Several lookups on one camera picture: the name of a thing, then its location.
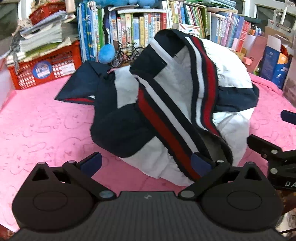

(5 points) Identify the row of tall thin blue books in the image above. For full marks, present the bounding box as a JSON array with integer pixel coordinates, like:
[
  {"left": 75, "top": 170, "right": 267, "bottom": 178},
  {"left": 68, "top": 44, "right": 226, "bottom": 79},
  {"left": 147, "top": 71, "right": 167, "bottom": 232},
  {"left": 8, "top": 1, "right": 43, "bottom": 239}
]
[{"left": 77, "top": 2, "right": 104, "bottom": 62}]

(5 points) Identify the small red plastic basket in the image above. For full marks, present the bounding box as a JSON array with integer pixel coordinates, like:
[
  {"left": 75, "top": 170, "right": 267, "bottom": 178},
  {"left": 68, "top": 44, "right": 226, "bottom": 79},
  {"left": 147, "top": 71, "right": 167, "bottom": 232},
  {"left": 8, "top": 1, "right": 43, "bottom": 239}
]
[{"left": 29, "top": 2, "right": 66, "bottom": 25}]

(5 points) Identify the brown cardboard box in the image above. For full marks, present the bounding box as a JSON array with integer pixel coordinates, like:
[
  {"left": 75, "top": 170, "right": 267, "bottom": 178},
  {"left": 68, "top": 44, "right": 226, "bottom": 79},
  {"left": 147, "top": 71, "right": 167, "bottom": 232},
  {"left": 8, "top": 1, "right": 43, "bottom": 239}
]
[{"left": 245, "top": 25, "right": 292, "bottom": 75}]

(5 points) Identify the white post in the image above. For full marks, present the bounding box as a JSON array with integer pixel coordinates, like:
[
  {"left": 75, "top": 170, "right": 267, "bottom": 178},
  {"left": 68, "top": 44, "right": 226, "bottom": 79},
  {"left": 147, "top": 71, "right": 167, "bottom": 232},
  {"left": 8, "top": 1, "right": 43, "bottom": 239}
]
[{"left": 66, "top": 0, "right": 77, "bottom": 24}]

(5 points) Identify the blue plush toy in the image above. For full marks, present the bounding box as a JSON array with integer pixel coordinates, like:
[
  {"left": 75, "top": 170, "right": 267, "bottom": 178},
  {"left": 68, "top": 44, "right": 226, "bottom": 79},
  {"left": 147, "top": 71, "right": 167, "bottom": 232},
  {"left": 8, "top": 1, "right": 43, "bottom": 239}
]
[
  {"left": 128, "top": 0, "right": 162, "bottom": 8},
  {"left": 95, "top": 0, "right": 126, "bottom": 5}
]

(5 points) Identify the pink rabbit print blanket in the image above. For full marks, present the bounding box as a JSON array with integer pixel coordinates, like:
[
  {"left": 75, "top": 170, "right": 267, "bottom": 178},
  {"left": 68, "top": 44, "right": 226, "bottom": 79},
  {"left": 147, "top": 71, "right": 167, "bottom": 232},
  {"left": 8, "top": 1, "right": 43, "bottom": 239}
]
[{"left": 0, "top": 70, "right": 296, "bottom": 234}]

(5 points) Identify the stack of books and papers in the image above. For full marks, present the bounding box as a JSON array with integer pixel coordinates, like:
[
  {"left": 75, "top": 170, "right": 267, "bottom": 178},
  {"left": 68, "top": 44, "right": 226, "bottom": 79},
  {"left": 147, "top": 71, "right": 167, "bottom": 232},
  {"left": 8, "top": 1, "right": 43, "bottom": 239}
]
[{"left": 6, "top": 10, "right": 80, "bottom": 65}]

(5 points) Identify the navy white red striped jacket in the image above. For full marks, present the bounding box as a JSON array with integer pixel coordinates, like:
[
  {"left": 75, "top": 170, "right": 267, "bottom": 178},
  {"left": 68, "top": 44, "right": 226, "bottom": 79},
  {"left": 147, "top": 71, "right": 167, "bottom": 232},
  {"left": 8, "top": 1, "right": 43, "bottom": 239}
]
[{"left": 55, "top": 29, "right": 259, "bottom": 187}]

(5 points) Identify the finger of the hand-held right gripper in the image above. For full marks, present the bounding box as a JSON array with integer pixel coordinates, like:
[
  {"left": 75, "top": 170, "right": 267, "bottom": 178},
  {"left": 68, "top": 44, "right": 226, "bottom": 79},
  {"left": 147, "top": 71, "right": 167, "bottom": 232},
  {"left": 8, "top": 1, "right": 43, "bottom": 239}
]
[
  {"left": 247, "top": 134, "right": 296, "bottom": 163},
  {"left": 281, "top": 110, "right": 296, "bottom": 125}
]

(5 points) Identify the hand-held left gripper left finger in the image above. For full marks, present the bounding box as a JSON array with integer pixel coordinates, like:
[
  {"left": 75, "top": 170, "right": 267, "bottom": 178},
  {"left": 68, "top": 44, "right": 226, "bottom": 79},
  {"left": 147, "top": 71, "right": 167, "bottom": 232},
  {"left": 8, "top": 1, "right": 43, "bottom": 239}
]
[{"left": 29, "top": 152, "right": 117, "bottom": 201}]

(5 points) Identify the grey cloth strip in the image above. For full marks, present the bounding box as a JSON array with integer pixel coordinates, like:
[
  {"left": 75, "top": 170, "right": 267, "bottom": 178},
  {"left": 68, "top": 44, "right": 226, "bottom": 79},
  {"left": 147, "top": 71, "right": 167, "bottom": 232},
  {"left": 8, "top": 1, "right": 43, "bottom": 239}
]
[{"left": 9, "top": 30, "right": 23, "bottom": 70}]

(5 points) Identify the white colourful printed box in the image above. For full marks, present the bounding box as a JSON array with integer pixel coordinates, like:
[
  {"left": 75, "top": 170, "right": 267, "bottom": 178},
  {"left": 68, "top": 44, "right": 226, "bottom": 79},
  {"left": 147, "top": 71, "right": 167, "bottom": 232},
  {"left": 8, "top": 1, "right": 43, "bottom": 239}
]
[{"left": 179, "top": 23, "right": 201, "bottom": 39}]

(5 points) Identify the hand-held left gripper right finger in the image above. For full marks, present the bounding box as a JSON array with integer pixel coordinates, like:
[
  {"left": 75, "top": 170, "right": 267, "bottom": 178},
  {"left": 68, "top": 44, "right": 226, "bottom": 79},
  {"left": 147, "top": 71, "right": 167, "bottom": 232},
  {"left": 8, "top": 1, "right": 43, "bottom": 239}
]
[{"left": 178, "top": 152, "right": 270, "bottom": 201}]

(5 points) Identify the miniature black bicycle model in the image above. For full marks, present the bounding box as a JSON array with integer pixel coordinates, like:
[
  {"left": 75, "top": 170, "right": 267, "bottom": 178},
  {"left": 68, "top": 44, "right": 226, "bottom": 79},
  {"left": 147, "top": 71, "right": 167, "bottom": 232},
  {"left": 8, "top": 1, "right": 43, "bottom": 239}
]
[{"left": 111, "top": 42, "right": 145, "bottom": 68}]

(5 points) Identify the white plastic pipe frame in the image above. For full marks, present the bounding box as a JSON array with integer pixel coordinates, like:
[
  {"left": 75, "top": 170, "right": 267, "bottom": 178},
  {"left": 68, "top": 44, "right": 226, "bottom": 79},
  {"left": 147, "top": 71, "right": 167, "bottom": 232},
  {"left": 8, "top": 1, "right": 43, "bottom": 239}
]
[{"left": 268, "top": 0, "right": 292, "bottom": 32}]

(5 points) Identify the blue plush ball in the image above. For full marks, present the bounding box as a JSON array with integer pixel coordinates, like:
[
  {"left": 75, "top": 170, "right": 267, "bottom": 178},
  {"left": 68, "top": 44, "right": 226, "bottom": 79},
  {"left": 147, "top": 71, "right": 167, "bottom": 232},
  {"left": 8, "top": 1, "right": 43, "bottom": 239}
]
[{"left": 98, "top": 44, "right": 115, "bottom": 63}]

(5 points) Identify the stack of green folders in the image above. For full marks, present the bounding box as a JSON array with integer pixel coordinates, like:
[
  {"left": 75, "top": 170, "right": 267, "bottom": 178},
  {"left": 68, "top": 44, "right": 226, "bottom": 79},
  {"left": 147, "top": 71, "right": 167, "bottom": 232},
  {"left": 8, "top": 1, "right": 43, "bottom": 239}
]
[{"left": 203, "top": 0, "right": 238, "bottom": 12}]

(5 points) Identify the row of colourful shelf books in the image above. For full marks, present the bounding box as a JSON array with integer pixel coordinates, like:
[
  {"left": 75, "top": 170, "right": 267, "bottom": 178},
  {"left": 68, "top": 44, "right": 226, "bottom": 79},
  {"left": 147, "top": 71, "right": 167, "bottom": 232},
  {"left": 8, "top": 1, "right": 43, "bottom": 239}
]
[
  {"left": 210, "top": 11, "right": 251, "bottom": 52},
  {"left": 166, "top": 0, "right": 208, "bottom": 39},
  {"left": 104, "top": 9, "right": 167, "bottom": 54}
]

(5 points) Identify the white foam board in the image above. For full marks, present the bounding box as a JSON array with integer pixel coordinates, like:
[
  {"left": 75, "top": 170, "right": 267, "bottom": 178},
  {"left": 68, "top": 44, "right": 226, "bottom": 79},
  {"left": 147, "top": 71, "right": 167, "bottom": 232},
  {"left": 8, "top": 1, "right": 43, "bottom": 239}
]
[{"left": 0, "top": 58, "right": 15, "bottom": 109}]

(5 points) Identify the blue printed carton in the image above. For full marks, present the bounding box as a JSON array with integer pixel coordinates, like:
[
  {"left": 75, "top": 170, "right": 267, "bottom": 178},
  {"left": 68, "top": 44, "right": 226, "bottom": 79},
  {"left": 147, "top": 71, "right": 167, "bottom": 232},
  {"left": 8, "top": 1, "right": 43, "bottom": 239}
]
[{"left": 260, "top": 45, "right": 292, "bottom": 90}]

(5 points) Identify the red plastic crate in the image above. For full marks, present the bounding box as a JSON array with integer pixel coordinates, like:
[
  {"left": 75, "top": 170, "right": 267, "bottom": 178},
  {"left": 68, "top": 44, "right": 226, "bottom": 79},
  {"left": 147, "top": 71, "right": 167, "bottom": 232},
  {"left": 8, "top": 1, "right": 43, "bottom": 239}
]
[{"left": 7, "top": 40, "right": 82, "bottom": 90}]

